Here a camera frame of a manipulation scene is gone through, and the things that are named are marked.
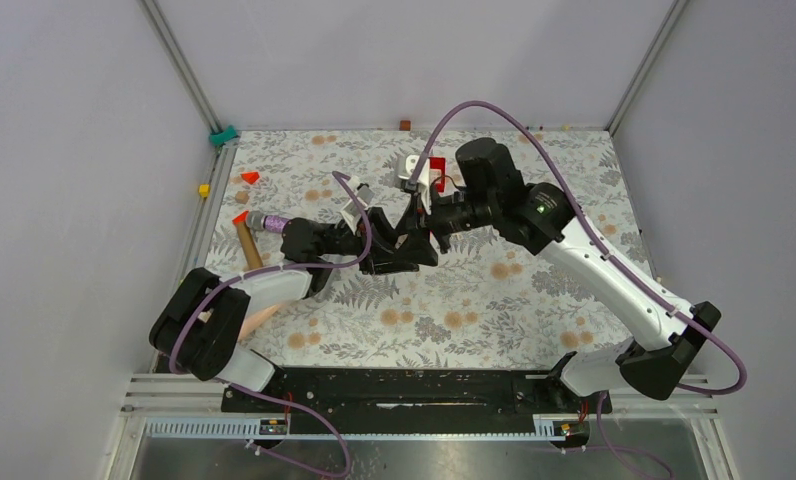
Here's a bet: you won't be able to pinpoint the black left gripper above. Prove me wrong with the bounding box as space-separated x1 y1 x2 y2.
320 207 419 275

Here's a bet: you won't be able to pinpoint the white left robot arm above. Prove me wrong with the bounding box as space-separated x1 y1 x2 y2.
149 207 438 411

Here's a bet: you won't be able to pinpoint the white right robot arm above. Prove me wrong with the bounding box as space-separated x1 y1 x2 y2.
396 137 721 412

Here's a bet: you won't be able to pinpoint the red box with label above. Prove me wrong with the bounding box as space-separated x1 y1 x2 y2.
428 156 448 194

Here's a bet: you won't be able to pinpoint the floral table mat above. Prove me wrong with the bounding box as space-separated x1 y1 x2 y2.
205 130 628 369

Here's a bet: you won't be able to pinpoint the gold brown microphone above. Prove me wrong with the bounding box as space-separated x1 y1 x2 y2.
234 221 263 270

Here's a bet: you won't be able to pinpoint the purple glitter microphone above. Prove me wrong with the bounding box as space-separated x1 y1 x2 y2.
245 211 289 234

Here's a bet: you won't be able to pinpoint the pink microphone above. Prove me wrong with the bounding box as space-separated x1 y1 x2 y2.
237 304 283 341

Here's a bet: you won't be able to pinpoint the red block near microphones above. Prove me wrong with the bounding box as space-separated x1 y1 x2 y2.
232 211 249 225

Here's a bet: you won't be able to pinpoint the red wedge block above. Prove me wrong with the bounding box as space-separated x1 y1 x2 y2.
240 171 260 185

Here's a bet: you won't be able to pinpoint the small coloured beads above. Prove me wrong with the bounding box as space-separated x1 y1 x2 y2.
526 124 573 132

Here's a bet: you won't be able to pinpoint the teal block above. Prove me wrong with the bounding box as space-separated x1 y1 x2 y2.
209 125 239 147

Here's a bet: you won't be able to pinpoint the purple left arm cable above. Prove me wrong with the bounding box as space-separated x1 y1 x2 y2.
167 170 374 480

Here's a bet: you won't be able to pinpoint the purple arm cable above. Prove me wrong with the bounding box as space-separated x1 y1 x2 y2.
407 100 748 478
167 170 374 480

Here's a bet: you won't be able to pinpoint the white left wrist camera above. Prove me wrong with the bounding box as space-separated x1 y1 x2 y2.
340 183 375 232

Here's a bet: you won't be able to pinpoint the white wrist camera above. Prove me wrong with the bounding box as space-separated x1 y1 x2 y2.
340 183 375 232
394 155 431 213

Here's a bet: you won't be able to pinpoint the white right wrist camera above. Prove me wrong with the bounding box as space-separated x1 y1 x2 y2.
394 155 431 213

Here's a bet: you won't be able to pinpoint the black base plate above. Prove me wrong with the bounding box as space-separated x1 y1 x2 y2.
220 367 612 426

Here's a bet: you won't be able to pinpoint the aluminium corner rail left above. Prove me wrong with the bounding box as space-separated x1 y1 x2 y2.
136 0 240 372

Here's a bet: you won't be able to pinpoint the aluminium corner rail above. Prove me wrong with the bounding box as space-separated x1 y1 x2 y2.
605 0 690 137
136 0 240 372

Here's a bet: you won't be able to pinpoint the white slotted cable duct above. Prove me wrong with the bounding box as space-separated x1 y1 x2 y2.
144 415 566 441

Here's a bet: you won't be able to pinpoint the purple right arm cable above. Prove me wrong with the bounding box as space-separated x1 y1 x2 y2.
407 100 748 478

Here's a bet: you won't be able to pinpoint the aluminium corner rail right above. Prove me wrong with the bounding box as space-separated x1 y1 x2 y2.
605 0 690 137

